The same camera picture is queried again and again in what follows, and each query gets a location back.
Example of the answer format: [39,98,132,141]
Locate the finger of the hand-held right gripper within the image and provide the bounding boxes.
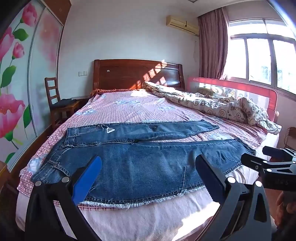
[240,154,296,174]
[262,146,296,160]

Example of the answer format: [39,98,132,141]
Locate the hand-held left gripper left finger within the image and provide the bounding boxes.
[25,156,102,241]

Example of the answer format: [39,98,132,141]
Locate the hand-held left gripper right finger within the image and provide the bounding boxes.
[195,154,273,241]

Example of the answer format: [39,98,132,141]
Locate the blue denim pants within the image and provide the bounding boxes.
[31,119,256,209]

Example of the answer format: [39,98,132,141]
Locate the person's right hand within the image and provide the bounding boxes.
[275,192,296,229]

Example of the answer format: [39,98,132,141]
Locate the swirl patterned quilt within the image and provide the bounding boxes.
[142,81,281,135]

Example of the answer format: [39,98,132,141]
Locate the wooden nightstand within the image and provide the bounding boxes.
[70,96,89,110]

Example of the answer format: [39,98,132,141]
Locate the dark cloth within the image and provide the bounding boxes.
[52,98,73,108]

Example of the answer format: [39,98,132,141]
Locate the bed with pink checked sheet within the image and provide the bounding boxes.
[16,88,282,241]

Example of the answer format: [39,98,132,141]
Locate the wooden furniture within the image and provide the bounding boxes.
[0,161,14,193]

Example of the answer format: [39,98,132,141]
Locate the window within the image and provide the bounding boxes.
[223,19,296,93]

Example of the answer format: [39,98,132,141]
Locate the wooden chair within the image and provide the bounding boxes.
[44,77,80,130]

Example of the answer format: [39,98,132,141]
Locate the wooden headboard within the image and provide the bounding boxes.
[93,59,185,91]

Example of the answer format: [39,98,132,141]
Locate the floral wardrobe sliding doors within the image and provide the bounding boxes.
[0,0,71,167]

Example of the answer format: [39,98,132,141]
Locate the mauve curtain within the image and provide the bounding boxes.
[198,6,229,80]

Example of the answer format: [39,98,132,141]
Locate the red bed guard rail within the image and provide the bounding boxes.
[187,76,278,122]

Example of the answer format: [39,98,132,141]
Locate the wall air conditioner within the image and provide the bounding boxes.
[166,15,200,36]

